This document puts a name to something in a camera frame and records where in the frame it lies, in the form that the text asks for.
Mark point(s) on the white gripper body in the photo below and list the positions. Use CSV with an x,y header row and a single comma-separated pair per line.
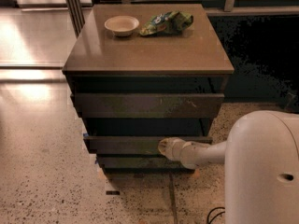
x,y
173,147

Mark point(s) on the brown drawer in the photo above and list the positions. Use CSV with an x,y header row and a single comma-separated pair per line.
x,y
147,106
123,145
139,164

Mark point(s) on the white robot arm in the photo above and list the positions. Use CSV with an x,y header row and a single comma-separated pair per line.
x,y
261,165

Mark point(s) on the brown drawer cabinet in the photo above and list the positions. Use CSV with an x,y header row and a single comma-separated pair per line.
x,y
193,62

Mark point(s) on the green chip bag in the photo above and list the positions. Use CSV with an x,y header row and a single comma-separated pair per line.
x,y
168,23

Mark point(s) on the white bowl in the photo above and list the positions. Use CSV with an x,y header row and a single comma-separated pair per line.
x,y
122,26

